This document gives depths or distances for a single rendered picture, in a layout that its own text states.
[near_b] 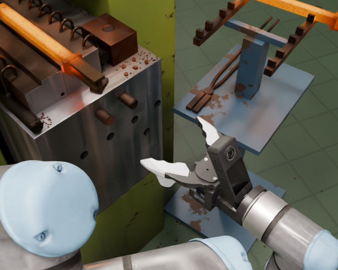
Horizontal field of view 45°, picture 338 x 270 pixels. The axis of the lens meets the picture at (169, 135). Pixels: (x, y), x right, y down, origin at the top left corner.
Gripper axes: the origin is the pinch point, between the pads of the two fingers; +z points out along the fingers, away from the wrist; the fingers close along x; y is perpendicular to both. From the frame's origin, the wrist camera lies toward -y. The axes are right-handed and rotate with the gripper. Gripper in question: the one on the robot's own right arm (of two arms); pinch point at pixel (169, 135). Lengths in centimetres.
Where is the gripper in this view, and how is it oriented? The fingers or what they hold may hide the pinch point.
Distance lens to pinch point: 75.6
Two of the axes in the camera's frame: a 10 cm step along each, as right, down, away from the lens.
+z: -7.1, -5.3, 4.6
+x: 7.0, -5.4, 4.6
